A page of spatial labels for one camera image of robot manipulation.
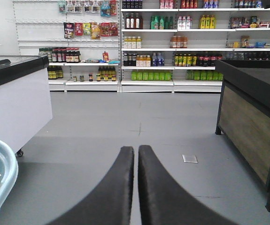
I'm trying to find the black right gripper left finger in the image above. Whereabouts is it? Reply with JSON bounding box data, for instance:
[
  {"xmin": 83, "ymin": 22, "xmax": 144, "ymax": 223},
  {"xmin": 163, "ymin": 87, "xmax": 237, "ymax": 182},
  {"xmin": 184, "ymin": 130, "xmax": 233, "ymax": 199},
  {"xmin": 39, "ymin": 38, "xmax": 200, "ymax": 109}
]
[{"xmin": 49, "ymin": 146, "xmax": 134, "ymax": 225}]

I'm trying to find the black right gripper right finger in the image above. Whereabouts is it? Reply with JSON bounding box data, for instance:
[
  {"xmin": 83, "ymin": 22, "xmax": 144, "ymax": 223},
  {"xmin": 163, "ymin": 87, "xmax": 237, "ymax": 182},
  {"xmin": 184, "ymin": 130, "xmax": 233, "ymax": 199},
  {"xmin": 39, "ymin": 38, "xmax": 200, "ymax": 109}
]
[{"xmin": 138, "ymin": 145, "xmax": 234, "ymax": 225}]

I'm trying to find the dark wooden display stand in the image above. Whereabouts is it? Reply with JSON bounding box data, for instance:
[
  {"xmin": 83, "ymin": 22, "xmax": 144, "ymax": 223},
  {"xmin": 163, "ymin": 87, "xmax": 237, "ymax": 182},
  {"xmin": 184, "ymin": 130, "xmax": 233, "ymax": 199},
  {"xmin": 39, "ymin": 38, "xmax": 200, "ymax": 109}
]
[{"xmin": 216, "ymin": 60, "xmax": 270, "ymax": 211}]

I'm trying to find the white chest freezer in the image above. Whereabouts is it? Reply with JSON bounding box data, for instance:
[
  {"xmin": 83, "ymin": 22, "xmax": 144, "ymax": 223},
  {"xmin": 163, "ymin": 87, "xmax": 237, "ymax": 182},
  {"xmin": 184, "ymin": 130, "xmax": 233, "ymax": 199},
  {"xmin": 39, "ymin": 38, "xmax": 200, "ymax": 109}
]
[{"xmin": 0, "ymin": 55, "xmax": 53, "ymax": 157}]

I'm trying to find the white supermarket shelving unit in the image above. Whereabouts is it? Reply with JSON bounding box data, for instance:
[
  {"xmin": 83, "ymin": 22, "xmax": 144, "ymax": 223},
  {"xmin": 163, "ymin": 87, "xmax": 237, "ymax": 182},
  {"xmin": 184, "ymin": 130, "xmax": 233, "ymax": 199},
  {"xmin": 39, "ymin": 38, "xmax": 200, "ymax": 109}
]
[{"xmin": 13, "ymin": 0, "xmax": 270, "ymax": 93}]

